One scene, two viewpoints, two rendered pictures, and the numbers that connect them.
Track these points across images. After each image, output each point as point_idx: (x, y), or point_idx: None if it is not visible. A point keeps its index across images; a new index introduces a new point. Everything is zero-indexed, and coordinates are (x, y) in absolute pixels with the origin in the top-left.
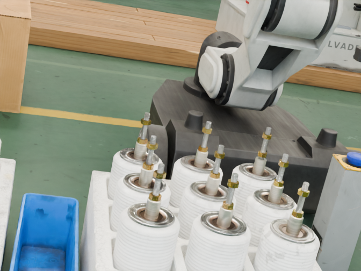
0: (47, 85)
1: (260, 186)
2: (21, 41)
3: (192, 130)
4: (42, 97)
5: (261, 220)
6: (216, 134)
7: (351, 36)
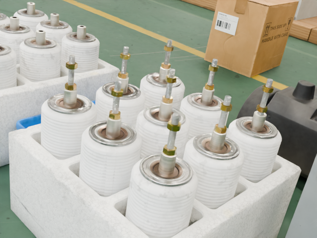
0: (302, 71)
1: (237, 137)
2: (259, 22)
3: (295, 97)
4: (284, 75)
5: (185, 159)
6: (315, 107)
7: None
